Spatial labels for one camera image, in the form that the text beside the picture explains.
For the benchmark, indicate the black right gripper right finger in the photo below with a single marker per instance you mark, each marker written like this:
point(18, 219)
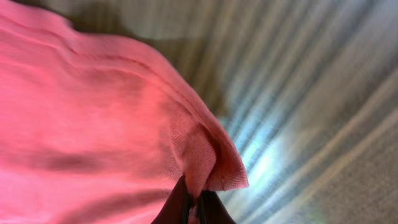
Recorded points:
point(211, 210)

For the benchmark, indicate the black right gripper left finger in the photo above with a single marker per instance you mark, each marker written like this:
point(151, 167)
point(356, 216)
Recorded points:
point(177, 206)

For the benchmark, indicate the red t-shirt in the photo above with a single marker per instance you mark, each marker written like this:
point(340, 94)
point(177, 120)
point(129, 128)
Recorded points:
point(99, 128)

